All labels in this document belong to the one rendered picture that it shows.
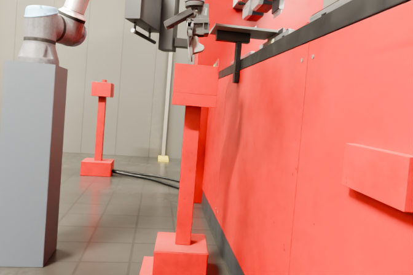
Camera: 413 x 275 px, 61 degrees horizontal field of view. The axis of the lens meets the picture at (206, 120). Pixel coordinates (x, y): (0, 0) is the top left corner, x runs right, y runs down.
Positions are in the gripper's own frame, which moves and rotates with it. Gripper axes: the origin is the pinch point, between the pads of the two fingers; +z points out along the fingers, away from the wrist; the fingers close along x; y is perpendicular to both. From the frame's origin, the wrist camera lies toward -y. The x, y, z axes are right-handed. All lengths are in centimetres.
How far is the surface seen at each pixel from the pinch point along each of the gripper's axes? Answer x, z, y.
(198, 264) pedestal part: -5, 77, 2
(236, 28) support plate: 11.6, -13.6, 19.4
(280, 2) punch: 15.5, -25.6, 38.9
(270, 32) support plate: 12.3, -12.3, 33.6
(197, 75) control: -4.9, 7.0, 2.7
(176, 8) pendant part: 158, -61, -7
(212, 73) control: -4.9, 6.1, 8.3
